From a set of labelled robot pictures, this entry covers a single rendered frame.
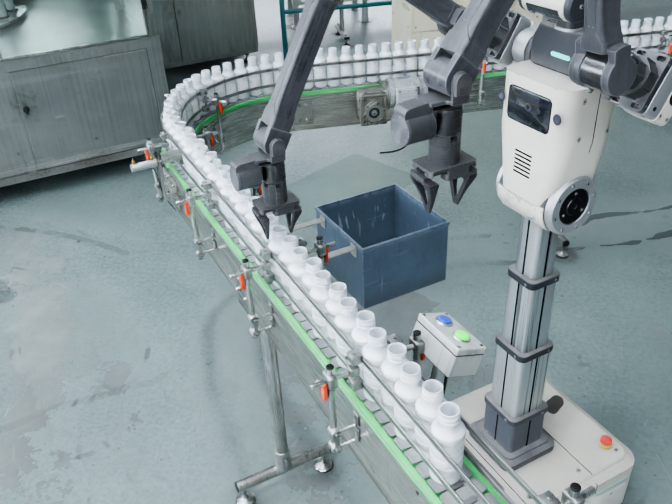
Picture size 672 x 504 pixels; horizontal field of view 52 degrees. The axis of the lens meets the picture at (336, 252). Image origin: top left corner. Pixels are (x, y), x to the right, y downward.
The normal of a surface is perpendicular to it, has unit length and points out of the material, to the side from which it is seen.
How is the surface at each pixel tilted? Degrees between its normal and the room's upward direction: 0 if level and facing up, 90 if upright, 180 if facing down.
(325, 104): 90
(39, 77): 90
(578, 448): 0
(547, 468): 0
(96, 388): 0
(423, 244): 90
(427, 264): 90
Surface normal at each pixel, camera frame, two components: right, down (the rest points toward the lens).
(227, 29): 0.47, 0.45
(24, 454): -0.04, -0.84
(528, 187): -0.88, 0.29
